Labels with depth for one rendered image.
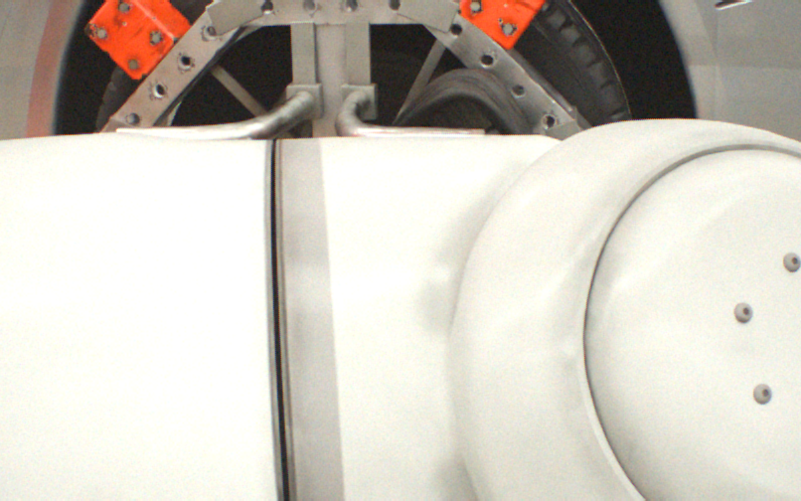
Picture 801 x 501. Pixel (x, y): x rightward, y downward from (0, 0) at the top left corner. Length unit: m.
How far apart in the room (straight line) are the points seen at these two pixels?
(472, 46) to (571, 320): 1.07
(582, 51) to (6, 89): 0.72
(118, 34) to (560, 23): 0.48
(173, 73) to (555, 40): 0.41
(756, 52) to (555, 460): 1.25
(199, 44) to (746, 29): 0.61
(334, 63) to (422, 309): 1.08
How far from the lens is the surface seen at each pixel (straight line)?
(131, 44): 1.33
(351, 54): 1.26
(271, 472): 0.20
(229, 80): 1.41
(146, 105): 1.34
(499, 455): 0.18
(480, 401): 0.18
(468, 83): 1.14
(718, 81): 1.41
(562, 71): 1.33
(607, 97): 1.34
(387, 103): 1.54
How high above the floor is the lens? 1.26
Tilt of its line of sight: 19 degrees down
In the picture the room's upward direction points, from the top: 1 degrees counter-clockwise
